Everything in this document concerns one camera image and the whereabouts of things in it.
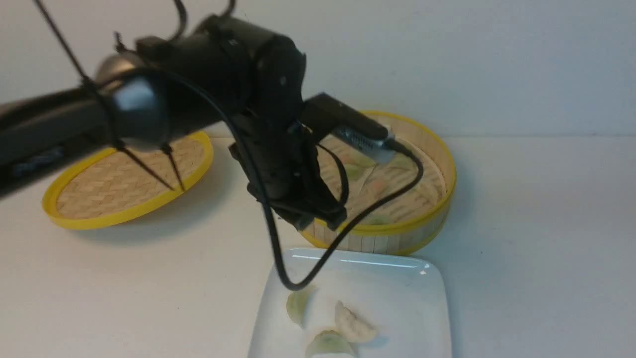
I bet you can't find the white steamer liner paper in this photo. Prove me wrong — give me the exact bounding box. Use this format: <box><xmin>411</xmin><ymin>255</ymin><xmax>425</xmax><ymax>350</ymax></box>
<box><xmin>318</xmin><ymin>133</ymin><xmax>447</xmax><ymax>225</ymax></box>

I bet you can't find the pale green dumpling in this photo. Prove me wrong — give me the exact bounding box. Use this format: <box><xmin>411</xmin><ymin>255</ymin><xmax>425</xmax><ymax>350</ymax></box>
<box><xmin>286</xmin><ymin>285</ymin><xmax>316</xmax><ymax>329</ymax></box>

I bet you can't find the white dumpling on plate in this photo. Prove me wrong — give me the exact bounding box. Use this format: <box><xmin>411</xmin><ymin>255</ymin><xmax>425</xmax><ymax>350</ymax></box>
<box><xmin>334</xmin><ymin>301</ymin><xmax>379</xmax><ymax>344</ymax></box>

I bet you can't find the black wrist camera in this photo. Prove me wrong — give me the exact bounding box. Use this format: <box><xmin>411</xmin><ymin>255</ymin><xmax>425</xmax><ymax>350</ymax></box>
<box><xmin>300</xmin><ymin>93</ymin><xmax>395</xmax><ymax>164</ymax></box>

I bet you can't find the yellow rimmed bamboo steamer basket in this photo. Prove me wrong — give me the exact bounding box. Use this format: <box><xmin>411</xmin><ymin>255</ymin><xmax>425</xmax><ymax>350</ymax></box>
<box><xmin>318</xmin><ymin>111</ymin><xmax>457</xmax><ymax>256</ymax></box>

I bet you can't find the green dumpling steamer middle left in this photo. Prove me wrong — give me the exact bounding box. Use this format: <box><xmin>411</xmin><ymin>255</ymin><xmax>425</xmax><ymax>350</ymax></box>
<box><xmin>344</xmin><ymin>165</ymin><xmax>367</xmax><ymax>181</ymax></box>

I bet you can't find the yellow rimmed woven steamer lid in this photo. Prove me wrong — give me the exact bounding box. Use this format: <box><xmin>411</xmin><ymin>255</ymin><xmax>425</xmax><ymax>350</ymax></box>
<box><xmin>42</xmin><ymin>149</ymin><xmax>183</xmax><ymax>230</ymax></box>

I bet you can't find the green dumpling steamer front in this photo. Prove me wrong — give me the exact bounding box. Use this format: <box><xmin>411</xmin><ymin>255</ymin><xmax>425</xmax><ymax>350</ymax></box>
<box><xmin>361</xmin><ymin>214</ymin><xmax>393</xmax><ymax>226</ymax></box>

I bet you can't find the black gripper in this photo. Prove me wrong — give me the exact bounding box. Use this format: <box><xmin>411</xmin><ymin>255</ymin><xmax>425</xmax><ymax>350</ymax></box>
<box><xmin>219</xmin><ymin>30</ymin><xmax>347</xmax><ymax>231</ymax></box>

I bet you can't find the green dumpling on plate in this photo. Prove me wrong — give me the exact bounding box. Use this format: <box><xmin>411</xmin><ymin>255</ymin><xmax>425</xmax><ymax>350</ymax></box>
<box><xmin>305</xmin><ymin>330</ymin><xmax>357</xmax><ymax>358</ymax></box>

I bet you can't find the white square plate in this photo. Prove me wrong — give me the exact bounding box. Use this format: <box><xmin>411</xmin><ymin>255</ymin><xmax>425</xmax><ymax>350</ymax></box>
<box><xmin>247</xmin><ymin>250</ymin><xmax>453</xmax><ymax>358</ymax></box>

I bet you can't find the black camera cable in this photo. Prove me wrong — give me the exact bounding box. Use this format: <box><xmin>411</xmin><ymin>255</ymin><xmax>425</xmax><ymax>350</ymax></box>
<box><xmin>99</xmin><ymin>67</ymin><xmax>424</xmax><ymax>291</ymax></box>

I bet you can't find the pink dumpling steamer centre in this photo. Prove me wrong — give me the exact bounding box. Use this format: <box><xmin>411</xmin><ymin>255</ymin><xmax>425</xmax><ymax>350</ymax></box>
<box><xmin>365</xmin><ymin>179</ymin><xmax>388</xmax><ymax>195</ymax></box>

